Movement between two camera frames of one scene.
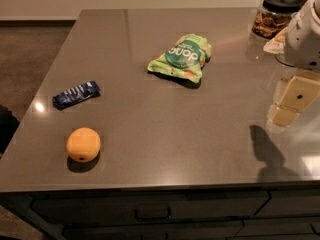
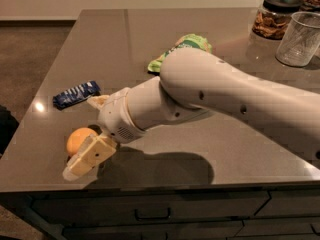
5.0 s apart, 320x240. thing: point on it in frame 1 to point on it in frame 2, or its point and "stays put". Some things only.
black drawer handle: [151, 218] stays put
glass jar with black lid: [275, 14] stays put
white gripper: [304, 42] to [115, 117]
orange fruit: [82, 145] stays put
